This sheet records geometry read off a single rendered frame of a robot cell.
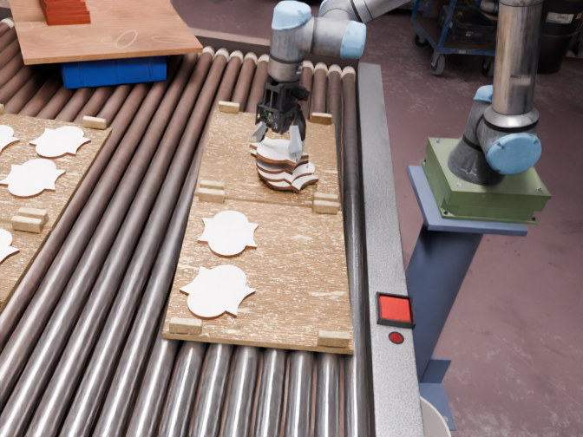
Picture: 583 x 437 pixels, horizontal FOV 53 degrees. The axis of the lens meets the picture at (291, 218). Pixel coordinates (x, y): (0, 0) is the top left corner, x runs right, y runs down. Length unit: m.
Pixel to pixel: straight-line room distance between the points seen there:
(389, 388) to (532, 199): 0.73
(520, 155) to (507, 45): 0.25
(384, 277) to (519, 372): 1.31
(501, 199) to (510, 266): 1.39
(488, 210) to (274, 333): 0.74
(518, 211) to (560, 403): 1.06
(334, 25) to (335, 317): 0.59
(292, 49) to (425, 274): 0.83
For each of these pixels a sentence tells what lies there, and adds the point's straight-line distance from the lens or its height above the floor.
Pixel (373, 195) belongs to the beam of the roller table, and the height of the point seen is 0.91.
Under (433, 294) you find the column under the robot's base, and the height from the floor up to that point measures 0.56.
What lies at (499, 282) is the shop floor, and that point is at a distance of 2.85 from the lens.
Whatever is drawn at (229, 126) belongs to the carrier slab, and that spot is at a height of 0.94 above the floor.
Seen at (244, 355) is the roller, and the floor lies 0.92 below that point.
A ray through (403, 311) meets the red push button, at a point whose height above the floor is 0.93.
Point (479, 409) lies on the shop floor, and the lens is 2.33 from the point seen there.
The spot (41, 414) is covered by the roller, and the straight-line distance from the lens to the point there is 1.05.
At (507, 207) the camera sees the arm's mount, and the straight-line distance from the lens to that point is 1.62.
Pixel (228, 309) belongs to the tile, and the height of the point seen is 0.95.
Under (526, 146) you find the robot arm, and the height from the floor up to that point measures 1.16.
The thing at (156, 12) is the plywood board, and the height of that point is 1.04.
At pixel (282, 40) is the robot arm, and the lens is 1.25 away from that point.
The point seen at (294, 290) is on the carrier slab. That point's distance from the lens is 1.18.
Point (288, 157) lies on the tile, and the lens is 1.39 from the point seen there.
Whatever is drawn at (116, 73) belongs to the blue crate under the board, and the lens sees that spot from 1.86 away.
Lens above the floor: 1.78
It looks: 39 degrees down
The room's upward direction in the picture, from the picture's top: 9 degrees clockwise
